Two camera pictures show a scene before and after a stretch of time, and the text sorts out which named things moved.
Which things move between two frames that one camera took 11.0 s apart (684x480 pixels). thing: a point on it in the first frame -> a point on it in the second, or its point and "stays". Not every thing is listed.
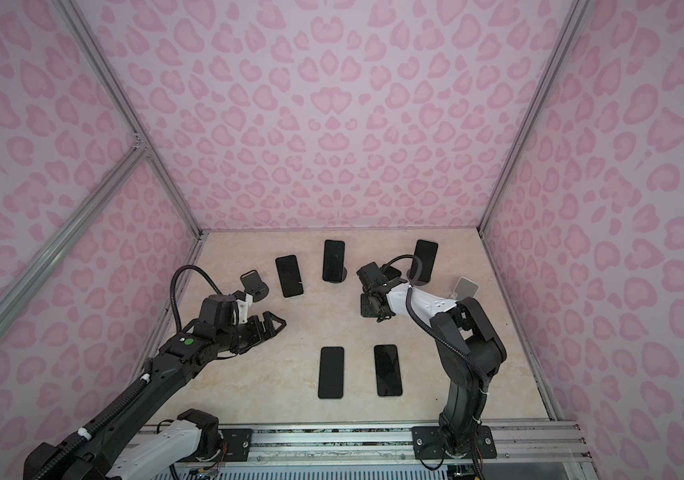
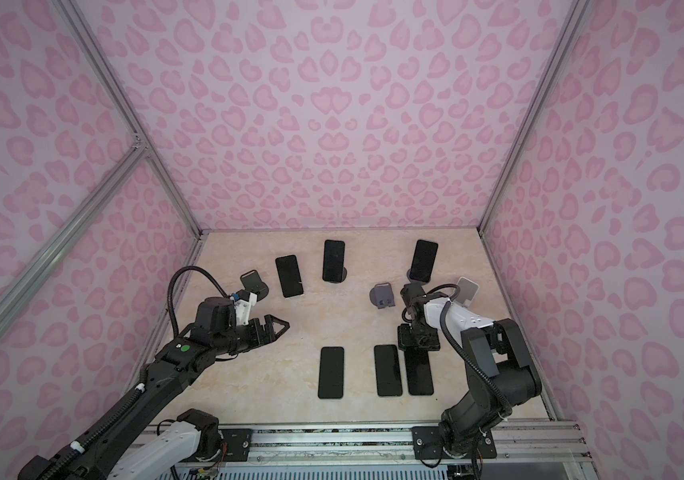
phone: [290, 276] stays
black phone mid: [366, 310] -> [419, 373]
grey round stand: [254, 286] stays
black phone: [331, 373] stays
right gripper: [386, 314] -> [403, 339]
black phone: [388, 377] stays
